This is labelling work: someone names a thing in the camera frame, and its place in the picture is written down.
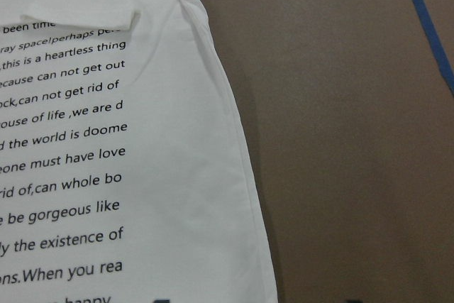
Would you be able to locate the white printed long-sleeve shirt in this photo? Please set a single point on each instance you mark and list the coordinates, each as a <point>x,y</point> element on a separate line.
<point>125,175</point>

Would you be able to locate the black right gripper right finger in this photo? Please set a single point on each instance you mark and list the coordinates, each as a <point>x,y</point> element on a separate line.
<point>353,301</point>

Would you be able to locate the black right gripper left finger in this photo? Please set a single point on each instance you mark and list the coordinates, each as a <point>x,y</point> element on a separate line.
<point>162,300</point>

